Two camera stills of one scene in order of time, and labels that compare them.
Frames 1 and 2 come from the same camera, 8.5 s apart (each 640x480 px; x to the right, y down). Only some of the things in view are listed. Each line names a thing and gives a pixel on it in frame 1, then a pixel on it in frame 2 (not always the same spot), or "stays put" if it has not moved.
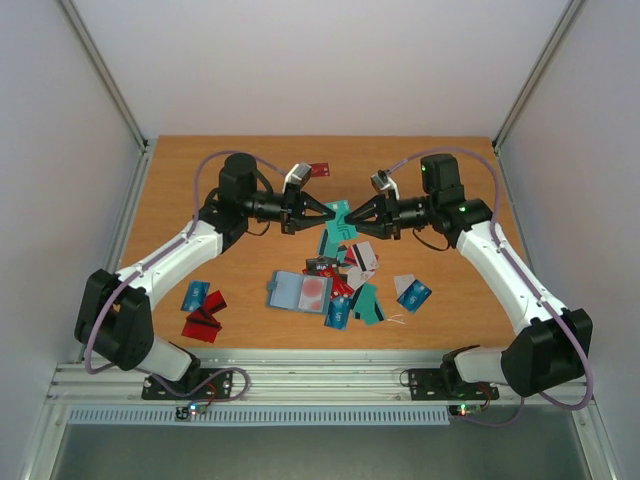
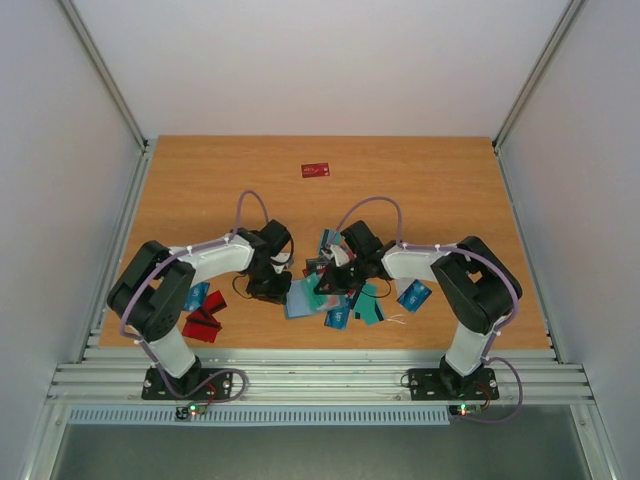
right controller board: x=464 y=409 stays put
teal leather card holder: x=294 y=291 stays put
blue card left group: x=194 y=295 stays put
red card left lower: x=200 y=327 stays put
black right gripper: x=392 y=218 to x=343 y=273
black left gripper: x=302 y=200 to x=275 y=296
